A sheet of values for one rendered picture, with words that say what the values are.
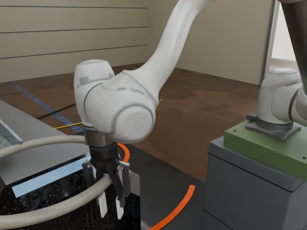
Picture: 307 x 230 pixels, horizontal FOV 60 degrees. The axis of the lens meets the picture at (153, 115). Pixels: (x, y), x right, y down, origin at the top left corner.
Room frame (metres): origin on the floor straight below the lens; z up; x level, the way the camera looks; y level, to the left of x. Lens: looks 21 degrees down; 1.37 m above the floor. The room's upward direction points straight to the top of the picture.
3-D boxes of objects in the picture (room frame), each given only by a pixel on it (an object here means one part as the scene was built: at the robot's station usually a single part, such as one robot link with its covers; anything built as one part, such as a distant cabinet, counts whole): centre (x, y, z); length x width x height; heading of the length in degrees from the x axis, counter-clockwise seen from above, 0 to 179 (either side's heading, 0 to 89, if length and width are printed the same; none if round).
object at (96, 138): (0.63, 0.14, 1.08); 0.09 x 0.09 x 0.06
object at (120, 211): (0.61, 0.10, 0.85); 0.03 x 0.01 x 0.07; 167
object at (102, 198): (0.63, 0.15, 0.85); 0.03 x 0.01 x 0.07; 167
